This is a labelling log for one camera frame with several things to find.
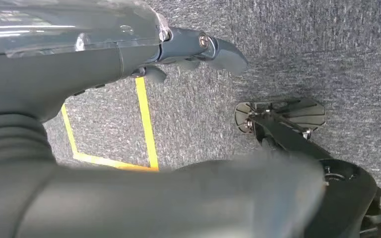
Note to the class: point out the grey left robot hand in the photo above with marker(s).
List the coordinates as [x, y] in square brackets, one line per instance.
[62, 65]

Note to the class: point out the yellow floor tape square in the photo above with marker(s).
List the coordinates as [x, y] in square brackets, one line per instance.
[146, 124]

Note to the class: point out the grey robot body shell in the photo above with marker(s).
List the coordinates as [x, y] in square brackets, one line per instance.
[144, 203]

